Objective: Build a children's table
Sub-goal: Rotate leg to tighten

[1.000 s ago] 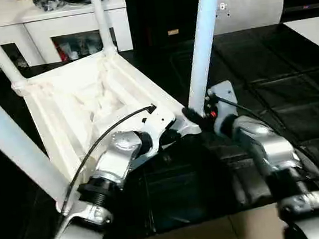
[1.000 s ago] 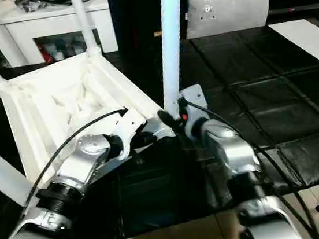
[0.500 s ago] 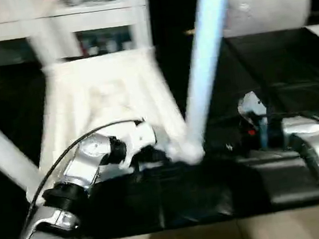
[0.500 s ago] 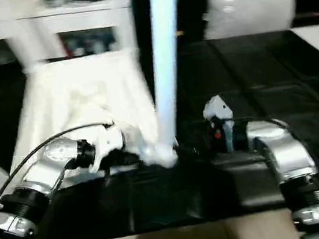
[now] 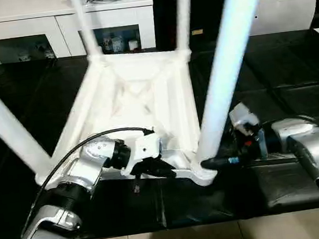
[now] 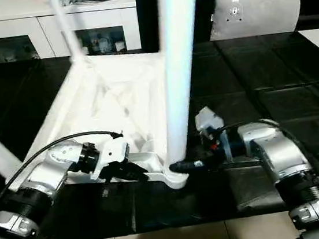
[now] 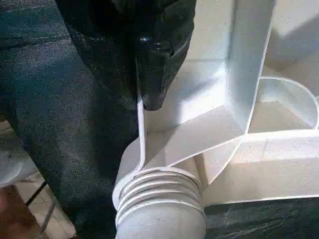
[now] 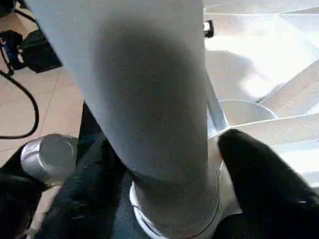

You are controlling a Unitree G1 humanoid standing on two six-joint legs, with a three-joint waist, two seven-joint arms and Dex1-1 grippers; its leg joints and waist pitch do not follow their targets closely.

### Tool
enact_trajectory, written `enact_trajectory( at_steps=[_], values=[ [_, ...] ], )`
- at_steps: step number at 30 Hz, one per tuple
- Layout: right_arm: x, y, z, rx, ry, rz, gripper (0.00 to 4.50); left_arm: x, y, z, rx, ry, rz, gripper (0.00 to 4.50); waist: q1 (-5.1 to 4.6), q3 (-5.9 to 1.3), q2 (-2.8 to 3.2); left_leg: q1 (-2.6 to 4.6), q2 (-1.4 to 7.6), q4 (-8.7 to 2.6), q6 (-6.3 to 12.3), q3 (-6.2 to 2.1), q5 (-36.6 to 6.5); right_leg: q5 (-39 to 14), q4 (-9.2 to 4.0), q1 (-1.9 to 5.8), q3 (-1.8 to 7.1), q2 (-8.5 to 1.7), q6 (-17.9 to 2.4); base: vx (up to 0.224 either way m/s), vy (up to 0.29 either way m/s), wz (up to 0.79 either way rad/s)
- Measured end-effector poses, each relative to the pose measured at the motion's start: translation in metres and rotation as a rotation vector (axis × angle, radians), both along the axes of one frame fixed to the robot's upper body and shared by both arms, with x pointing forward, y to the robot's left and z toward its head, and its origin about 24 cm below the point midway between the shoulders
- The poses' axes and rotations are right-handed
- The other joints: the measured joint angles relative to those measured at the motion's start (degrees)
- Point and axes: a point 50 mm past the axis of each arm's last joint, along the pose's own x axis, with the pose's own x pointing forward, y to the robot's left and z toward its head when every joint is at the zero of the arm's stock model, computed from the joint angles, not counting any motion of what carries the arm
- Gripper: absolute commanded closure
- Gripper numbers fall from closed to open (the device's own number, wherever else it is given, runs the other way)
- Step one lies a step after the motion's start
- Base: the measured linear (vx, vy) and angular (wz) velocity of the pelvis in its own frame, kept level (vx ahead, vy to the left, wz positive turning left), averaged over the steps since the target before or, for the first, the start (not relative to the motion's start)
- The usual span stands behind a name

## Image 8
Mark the white plastic table leg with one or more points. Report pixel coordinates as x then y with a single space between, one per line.
149 99

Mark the white plastic table top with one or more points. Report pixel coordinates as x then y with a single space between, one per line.
261 62

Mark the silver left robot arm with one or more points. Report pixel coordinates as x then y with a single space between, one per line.
49 156

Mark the black floor device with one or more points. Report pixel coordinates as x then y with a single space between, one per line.
40 54

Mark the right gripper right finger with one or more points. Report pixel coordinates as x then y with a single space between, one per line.
269 184

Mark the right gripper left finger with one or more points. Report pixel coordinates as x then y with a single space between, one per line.
87 194

